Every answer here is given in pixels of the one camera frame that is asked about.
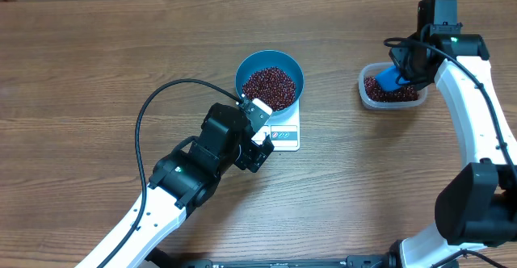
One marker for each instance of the white kitchen scale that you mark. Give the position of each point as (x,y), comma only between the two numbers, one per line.
(284,130)

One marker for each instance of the red beans in bowl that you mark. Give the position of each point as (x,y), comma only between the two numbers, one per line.
(272,86)

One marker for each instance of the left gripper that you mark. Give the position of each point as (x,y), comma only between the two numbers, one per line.
(254,154)

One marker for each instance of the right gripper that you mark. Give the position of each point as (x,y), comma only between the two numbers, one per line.
(397,54)

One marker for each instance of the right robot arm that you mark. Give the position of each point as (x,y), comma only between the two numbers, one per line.
(477,209)

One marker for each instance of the clear plastic bean container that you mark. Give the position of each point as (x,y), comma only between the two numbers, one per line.
(371,71)

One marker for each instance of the red beans in container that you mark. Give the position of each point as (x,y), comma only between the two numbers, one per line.
(375,93)

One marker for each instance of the teal bowl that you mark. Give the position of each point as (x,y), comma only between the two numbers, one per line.
(266,59)

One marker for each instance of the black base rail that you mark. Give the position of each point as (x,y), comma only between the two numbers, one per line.
(161,259)

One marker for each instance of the blue measuring scoop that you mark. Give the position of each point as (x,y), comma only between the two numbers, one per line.
(390,79)

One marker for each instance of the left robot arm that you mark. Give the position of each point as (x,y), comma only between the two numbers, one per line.
(184,180)

